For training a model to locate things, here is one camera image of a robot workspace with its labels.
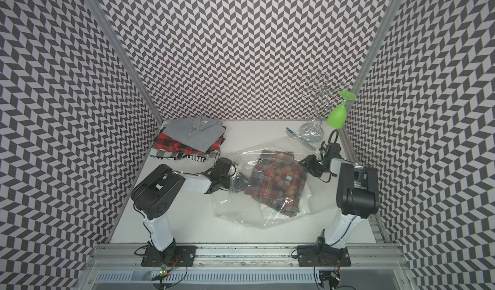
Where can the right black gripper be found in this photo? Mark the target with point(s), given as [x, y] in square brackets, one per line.
[310, 160]

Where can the dark plaid cloth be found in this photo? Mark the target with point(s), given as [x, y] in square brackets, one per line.
[277, 180]

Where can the grey cloth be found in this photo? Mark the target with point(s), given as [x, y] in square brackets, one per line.
[199, 133]

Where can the clear plastic vacuum bag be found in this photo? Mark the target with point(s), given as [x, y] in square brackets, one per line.
[237, 207]

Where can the black white plaid shirt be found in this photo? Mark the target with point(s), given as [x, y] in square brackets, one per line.
[176, 156]

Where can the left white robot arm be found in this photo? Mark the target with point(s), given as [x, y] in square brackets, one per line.
[157, 192]

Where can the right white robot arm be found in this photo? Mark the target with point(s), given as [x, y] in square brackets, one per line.
[357, 198]

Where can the green plastic wine glass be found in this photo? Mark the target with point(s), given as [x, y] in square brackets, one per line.
[338, 116]

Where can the right small circuit board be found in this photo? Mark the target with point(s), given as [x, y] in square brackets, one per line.
[329, 280]

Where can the metal wire glass rack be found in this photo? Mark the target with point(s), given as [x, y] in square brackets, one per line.
[324, 94]

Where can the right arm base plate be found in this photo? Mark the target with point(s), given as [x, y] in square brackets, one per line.
[308, 256]

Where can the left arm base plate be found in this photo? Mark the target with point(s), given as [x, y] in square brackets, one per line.
[178, 256]

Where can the aluminium front rail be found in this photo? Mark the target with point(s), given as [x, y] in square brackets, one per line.
[230, 256]

